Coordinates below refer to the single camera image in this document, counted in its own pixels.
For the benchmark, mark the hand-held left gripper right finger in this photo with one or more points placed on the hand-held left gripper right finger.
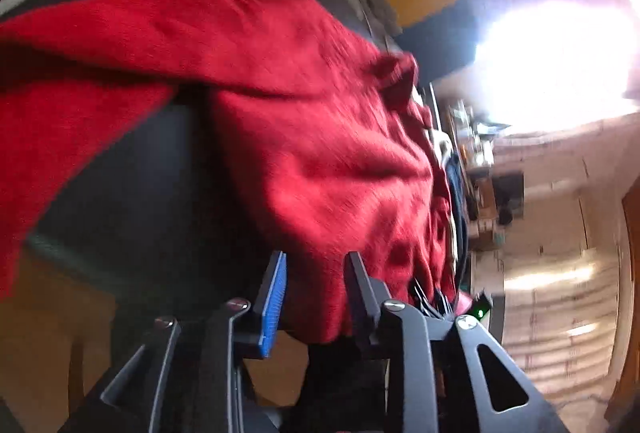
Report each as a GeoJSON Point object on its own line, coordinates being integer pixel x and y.
{"type": "Point", "coordinates": [361, 293]}

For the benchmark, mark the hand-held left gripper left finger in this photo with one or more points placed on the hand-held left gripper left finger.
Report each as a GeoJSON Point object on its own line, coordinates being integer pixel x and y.
{"type": "Point", "coordinates": [272, 305]}

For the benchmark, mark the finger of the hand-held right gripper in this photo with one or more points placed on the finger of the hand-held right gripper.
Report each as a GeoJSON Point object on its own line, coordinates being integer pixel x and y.
{"type": "Point", "coordinates": [434, 302]}

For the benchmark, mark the red knitted sweater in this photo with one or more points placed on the red knitted sweater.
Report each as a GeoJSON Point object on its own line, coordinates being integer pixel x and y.
{"type": "Point", "coordinates": [310, 153]}

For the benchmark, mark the wooden shelf with small items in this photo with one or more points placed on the wooden shelf with small items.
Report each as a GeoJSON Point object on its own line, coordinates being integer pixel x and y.
{"type": "Point", "coordinates": [482, 183]}

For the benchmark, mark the bright window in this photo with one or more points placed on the bright window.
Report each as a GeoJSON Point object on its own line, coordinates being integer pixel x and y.
{"type": "Point", "coordinates": [545, 63]}

